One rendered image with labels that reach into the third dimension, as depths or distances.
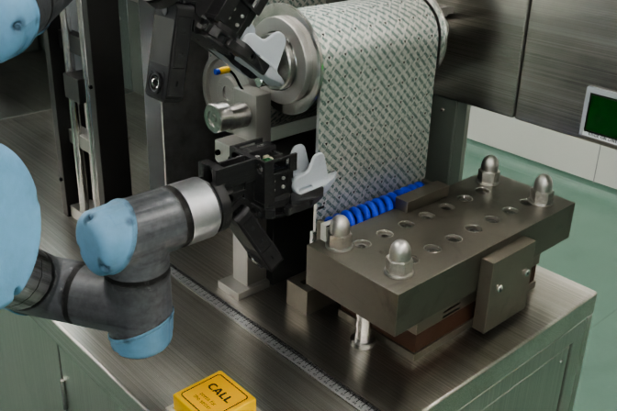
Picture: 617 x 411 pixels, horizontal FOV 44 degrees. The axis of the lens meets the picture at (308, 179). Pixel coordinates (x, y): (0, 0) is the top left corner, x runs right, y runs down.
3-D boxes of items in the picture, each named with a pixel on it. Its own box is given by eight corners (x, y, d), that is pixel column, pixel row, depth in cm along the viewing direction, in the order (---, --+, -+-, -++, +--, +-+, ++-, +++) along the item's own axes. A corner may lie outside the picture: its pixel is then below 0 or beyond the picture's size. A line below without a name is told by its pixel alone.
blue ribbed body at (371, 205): (317, 237, 107) (318, 215, 105) (417, 195, 120) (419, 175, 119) (334, 246, 104) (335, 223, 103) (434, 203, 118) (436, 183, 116)
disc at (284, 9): (246, 95, 109) (249, -8, 102) (249, 95, 109) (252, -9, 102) (316, 129, 99) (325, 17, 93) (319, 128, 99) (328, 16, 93)
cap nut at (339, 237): (319, 245, 100) (320, 214, 98) (339, 236, 103) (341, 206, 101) (339, 255, 98) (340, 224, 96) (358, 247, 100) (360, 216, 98)
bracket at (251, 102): (215, 288, 114) (210, 92, 102) (249, 274, 118) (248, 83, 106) (235, 303, 111) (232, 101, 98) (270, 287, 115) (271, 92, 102)
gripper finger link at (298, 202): (330, 190, 99) (278, 208, 94) (330, 201, 100) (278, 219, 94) (307, 178, 102) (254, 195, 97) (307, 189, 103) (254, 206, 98)
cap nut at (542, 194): (522, 201, 115) (527, 173, 113) (536, 194, 117) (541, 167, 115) (544, 209, 112) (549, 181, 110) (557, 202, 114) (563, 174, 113)
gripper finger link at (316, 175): (352, 147, 101) (298, 163, 96) (349, 187, 104) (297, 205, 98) (335, 140, 103) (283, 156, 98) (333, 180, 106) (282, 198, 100)
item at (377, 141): (312, 229, 107) (317, 104, 99) (421, 186, 121) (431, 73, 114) (315, 231, 106) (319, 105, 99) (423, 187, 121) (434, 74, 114)
